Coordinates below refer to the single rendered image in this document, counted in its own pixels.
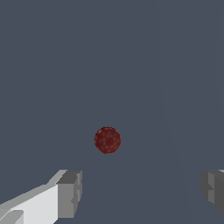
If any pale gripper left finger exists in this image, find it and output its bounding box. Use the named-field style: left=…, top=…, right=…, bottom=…
left=0, top=169, right=83, bottom=224

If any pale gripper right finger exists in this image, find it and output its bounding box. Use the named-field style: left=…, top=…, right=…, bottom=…
left=199, top=169, right=224, bottom=216

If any dark red ball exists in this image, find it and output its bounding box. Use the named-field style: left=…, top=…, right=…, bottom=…
left=94, top=126, right=122, bottom=155

